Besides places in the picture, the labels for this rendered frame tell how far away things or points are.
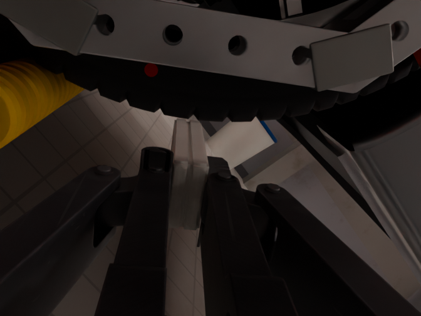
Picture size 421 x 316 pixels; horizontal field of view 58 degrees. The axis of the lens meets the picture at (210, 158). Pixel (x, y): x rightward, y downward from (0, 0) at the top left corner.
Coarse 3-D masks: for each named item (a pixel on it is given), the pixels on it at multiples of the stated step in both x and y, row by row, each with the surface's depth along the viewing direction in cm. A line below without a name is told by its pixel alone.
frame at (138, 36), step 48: (0, 0) 23; (48, 0) 24; (96, 0) 24; (144, 0) 24; (384, 0) 26; (96, 48) 25; (144, 48) 25; (192, 48) 25; (240, 48) 30; (288, 48) 26; (336, 48) 26; (384, 48) 26
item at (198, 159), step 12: (192, 120) 21; (192, 132) 19; (192, 144) 17; (204, 144) 18; (192, 156) 16; (204, 156) 16; (192, 168) 15; (204, 168) 15; (192, 180) 15; (204, 180) 15; (192, 192) 15; (192, 204) 15; (192, 216) 16; (192, 228) 16
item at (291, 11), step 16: (288, 0) 35; (304, 0) 50; (320, 0) 42; (336, 0) 36; (352, 0) 33; (256, 16) 54; (272, 16) 43; (288, 16) 35; (304, 16) 33; (320, 16) 33; (336, 16) 33; (176, 32) 33
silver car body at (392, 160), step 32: (192, 0) 163; (224, 0) 72; (288, 128) 212; (320, 128) 57; (416, 128) 45; (320, 160) 177; (352, 160) 49; (384, 160) 46; (416, 160) 46; (352, 192) 144; (384, 192) 48; (416, 192) 48; (384, 224) 62; (416, 224) 49; (416, 256) 53
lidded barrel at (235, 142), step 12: (252, 120) 456; (216, 132) 485; (228, 132) 466; (240, 132) 459; (252, 132) 456; (264, 132) 455; (216, 144) 469; (228, 144) 463; (240, 144) 461; (252, 144) 461; (264, 144) 466; (216, 156) 467; (228, 156) 466; (240, 156) 468
